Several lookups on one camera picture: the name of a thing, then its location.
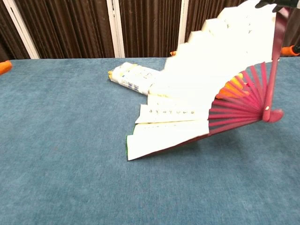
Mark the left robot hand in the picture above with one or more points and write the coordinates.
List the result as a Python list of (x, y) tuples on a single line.
[(4, 67)]

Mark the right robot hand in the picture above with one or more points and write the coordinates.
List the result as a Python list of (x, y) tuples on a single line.
[(290, 3)]

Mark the red ribbed white paper fan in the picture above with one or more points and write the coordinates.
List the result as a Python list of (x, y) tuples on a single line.
[(211, 58)]

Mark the yellow rubber chicken toy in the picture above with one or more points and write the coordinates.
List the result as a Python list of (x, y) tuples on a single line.
[(232, 90)]

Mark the blue felt table cover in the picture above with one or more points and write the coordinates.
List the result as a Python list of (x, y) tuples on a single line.
[(70, 152)]

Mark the white and yellow biscuit pack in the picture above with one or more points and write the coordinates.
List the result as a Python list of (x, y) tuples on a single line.
[(131, 75)]

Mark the white partition post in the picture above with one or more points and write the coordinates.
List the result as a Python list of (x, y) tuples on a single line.
[(116, 28), (20, 28), (183, 18)]

